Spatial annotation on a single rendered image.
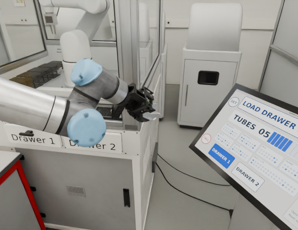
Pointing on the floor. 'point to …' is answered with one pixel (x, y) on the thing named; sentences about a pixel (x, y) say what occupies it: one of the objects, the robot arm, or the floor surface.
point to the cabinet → (90, 184)
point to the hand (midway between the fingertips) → (151, 117)
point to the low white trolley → (14, 196)
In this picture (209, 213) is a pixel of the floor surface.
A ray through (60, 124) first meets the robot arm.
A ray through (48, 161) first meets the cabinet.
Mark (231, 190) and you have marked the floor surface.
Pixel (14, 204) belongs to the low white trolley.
